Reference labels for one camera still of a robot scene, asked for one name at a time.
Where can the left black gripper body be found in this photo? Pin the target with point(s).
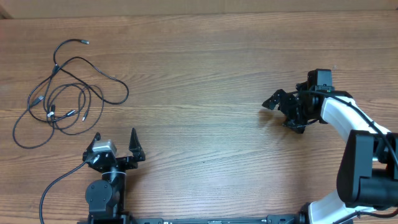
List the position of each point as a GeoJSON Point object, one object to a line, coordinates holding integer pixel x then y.
{"type": "Point", "coordinates": [124, 164]}

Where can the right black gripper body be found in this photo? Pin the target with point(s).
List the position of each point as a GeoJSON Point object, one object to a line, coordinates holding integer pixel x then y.
{"type": "Point", "coordinates": [292, 107]}

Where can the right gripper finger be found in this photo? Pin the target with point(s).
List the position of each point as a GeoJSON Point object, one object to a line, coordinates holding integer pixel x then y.
{"type": "Point", "coordinates": [296, 126]}
{"type": "Point", "coordinates": [274, 99]}

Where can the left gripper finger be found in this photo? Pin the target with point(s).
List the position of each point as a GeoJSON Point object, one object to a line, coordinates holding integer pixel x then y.
{"type": "Point", "coordinates": [135, 147]}
{"type": "Point", "coordinates": [88, 153]}

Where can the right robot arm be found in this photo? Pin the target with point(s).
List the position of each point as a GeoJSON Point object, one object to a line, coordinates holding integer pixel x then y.
{"type": "Point", "coordinates": [366, 183]}

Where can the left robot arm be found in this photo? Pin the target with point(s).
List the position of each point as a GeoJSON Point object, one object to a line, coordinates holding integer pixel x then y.
{"type": "Point", "coordinates": [106, 196]}

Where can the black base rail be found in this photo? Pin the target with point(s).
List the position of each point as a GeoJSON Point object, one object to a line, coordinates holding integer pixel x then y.
{"type": "Point", "coordinates": [211, 220]}

